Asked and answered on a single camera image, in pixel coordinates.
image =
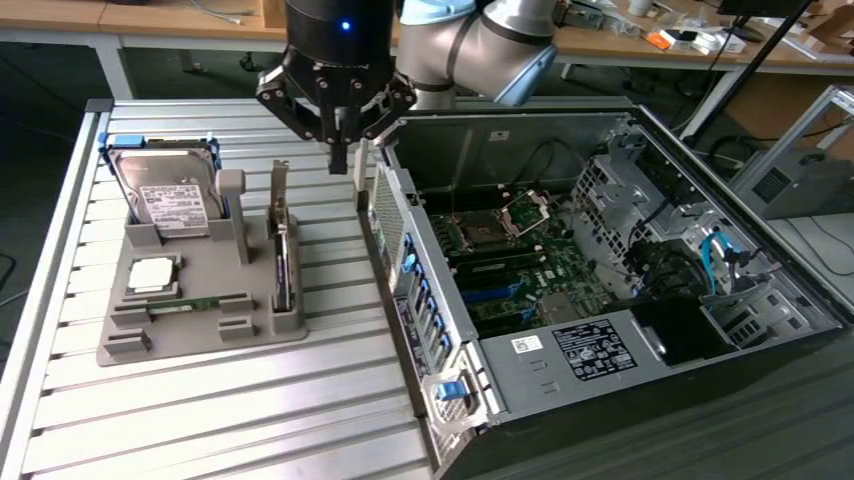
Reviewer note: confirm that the black monitor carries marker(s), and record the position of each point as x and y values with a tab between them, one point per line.
744	27

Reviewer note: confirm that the grey metal part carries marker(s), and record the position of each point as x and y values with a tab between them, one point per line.
584	15

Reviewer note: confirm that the silver chipset heatsink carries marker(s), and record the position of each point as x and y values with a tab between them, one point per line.
561	309

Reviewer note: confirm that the white cup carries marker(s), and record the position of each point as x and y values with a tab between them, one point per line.
643	6

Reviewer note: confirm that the grey computer tower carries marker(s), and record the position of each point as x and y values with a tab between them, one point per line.
801	190

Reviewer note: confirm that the CPU socket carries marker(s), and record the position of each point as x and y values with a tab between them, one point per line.
481	232

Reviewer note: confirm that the metal CPU socket cover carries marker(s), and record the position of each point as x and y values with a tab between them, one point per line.
528	212

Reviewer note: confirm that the aluminium profile frame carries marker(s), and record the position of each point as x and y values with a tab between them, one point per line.
824	107

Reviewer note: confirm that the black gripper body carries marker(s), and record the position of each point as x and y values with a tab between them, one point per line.
341	40

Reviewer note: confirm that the green motherboard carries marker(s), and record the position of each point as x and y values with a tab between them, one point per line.
568	280

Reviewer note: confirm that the orange box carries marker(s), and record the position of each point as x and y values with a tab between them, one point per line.
668	40

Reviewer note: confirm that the blue case latch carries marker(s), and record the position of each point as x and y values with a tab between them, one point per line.
450	390

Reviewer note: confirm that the white box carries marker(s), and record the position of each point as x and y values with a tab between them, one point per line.
724	45

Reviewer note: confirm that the open black PC case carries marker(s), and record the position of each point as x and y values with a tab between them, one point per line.
441	150

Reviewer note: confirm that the wooden desk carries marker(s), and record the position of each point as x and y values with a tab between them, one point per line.
621	47
134	20

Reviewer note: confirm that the black graphics card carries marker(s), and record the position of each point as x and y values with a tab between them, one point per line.
284	270

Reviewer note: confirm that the brown cardboard piece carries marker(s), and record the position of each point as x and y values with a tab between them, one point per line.
835	30

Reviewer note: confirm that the perforated metal drive cage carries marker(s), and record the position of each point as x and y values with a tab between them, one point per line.
608	195

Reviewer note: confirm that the silver hard disk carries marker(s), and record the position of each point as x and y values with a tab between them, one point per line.
168	190

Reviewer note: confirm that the grey parts rack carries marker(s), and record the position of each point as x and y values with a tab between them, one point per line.
201	330

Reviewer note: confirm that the grey metal disk bay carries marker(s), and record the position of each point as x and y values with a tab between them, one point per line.
741	325

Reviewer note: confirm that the silver CPU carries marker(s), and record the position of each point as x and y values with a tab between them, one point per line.
153	275

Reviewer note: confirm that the grey power supply unit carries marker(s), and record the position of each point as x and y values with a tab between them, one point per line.
534	380

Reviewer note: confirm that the blue expansion slot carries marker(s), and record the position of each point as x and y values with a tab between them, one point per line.
494	294

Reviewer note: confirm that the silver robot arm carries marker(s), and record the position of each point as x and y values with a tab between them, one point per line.
468	45

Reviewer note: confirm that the green RAM stick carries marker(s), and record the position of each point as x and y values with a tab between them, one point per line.
188	305

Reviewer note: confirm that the blue disk caddy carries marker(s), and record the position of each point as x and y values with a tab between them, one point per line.
123	141

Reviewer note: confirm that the black tripod pole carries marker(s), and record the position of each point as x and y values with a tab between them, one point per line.
755	70

